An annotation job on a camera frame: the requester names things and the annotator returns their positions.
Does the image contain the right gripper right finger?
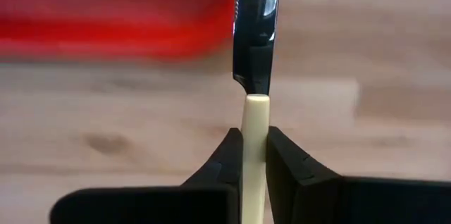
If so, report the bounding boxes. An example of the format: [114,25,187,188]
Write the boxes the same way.
[266,127,451,224]

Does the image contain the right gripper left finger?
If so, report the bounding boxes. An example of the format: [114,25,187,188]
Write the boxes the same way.
[49,127,244,224]

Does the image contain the knife with cream handle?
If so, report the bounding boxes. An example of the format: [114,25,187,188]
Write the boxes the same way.
[231,0,282,224]

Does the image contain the red plastic tray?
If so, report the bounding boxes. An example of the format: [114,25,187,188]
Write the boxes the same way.
[0,0,237,63]

